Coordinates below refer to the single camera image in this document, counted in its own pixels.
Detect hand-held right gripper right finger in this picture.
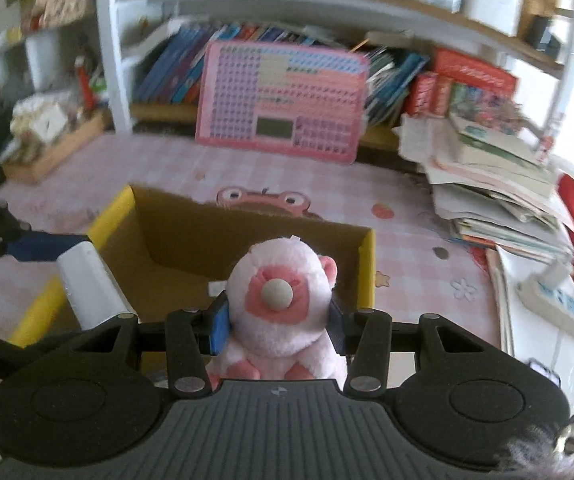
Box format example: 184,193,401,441
332,300,498,396

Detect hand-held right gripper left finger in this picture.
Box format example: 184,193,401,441
67,296,230,396

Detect pink and white plush toy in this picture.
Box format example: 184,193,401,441
212,237,350,381

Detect yellow cardboard box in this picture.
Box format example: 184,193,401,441
9,184,376,376

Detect wooden box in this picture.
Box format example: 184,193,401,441
2,110,108,186

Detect pink checkered tablecloth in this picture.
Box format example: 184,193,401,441
0,130,518,361

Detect cream tissue pack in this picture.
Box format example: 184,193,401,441
11,95,70,141

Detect red bottle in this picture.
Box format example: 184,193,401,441
74,57,96,111

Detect white shelf unit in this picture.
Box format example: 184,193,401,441
94,0,574,136

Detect stack of papers and booklets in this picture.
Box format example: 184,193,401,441
399,110,574,261

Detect white power strip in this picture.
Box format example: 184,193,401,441
517,265,574,342

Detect row of blue books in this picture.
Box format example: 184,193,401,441
134,22,318,106

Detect pink learning tablet board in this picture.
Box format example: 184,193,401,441
194,40,372,163

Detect row of teal books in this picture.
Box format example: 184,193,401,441
364,47,430,126

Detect red cardboard boxes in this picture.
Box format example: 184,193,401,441
404,50,518,116

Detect white storage box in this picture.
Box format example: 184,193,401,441
464,0,525,37

